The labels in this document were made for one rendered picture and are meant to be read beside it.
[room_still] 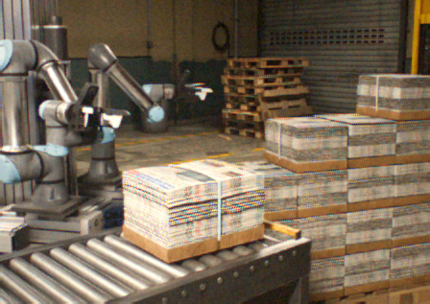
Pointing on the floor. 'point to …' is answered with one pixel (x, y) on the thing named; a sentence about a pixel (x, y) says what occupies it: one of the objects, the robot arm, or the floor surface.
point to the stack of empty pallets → (263, 69)
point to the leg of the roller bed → (298, 292)
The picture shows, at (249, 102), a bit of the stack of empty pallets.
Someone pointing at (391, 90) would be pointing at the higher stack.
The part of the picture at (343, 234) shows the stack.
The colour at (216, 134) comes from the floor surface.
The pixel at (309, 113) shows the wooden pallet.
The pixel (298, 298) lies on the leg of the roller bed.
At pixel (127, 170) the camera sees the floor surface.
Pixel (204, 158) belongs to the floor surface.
